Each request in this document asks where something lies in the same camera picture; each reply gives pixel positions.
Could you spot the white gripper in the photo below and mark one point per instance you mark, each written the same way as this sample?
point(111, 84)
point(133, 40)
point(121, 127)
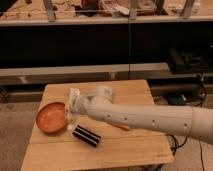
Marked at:
point(72, 96)

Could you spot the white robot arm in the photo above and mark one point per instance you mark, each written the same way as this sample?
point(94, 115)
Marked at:
point(98, 104)

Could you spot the orange ceramic bowl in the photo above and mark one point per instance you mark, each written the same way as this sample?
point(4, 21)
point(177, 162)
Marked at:
point(51, 118)

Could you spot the black striped rectangular box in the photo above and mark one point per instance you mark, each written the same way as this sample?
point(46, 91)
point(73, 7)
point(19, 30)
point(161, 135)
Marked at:
point(87, 136)

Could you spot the wooden table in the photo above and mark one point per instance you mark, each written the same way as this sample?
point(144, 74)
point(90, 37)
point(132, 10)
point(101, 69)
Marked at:
point(117, 148)

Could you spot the orange carrot toy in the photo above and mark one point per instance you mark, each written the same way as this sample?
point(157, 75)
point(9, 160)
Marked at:
point(126, 128)

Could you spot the long metal shelf rack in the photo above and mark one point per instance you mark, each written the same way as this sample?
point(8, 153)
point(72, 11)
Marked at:
point(45, 41)

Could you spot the black equipment on shelf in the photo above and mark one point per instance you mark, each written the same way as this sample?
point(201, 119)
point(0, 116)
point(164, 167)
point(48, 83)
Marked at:
point(190, 61)

